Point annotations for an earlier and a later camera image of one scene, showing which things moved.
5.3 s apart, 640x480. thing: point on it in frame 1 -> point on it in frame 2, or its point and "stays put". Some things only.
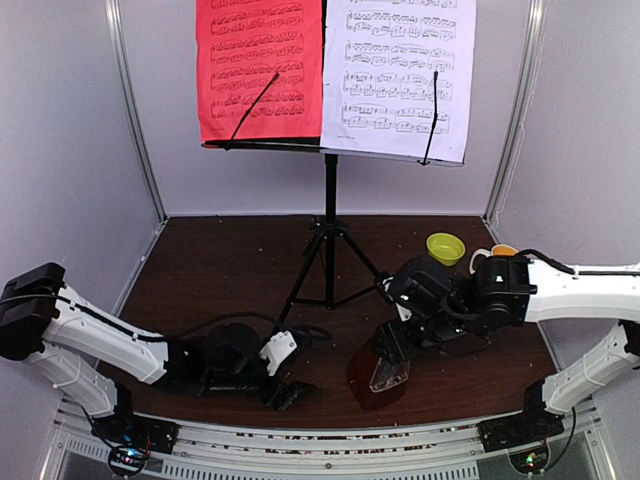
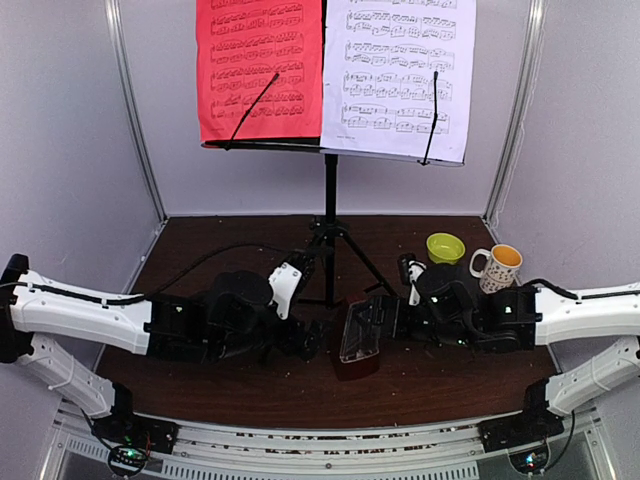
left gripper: [287, 396] -> [312, 339]
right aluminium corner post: [524, 114] stays put
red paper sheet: [241, 46] stays put
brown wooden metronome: [377, 383] -> [359, 354]
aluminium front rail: [79, 448] stays put
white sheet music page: [380, 60] stays put
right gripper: [398, 348] -> [380, 305]
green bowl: [445, 249] stays put
